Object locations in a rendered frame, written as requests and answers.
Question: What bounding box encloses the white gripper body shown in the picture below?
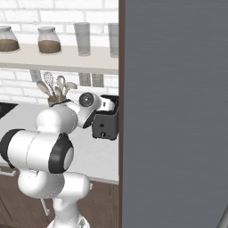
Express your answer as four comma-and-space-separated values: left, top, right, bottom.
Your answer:
106, 100, 117, 112

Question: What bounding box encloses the black toaster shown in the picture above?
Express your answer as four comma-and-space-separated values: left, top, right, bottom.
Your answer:
91, 94, 120, 142

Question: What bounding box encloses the beige ladle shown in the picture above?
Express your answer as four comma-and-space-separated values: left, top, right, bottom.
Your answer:
62, 81, 78, 96

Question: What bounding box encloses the beige spatula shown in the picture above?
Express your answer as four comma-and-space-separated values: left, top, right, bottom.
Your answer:
56, 75, 66, 94

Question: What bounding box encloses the dark utensil pot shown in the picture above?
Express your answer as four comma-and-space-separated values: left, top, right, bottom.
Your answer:
47, 96, 72, 109

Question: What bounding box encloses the clear drinking glass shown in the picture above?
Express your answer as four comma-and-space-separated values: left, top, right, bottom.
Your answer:
73, 21, 92, 57
107, 22, 119, 59

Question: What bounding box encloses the grey fridge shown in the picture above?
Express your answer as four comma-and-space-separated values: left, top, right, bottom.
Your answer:
118, 0, 228, 228

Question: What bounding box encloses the beige slotted spoon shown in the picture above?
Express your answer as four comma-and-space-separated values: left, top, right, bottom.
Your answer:
43, 71, 56, 96

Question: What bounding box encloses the beige wooden spoon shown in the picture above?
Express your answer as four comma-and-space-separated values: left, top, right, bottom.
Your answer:
36, 80, 53, 98

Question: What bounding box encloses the glass jar with brown contents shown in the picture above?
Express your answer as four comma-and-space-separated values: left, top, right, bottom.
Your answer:
37, 26, 62, 55
0, 25, 20, 53

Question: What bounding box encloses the brown wooden cupboard door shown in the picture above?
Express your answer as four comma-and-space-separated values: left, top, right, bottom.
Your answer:
0, 173, 120, 228

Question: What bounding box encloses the black hob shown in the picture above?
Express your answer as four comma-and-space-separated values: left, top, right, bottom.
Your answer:
0, 102, 19, 120

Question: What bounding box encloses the white wall outlet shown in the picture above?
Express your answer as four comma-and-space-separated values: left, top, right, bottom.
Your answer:
78, 72, 92, 87
29, 69, 43, 83
91, 73, 105, 88

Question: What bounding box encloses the beige wall shelf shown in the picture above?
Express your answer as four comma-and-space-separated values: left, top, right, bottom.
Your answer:
0, 43, 119, 76

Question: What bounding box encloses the silver cupboard handle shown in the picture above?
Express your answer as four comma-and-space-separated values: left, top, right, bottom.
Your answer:
40, 198, 51, 216

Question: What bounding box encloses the silver drawer handle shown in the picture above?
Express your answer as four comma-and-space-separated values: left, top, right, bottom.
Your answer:
0, 167, 17, 178

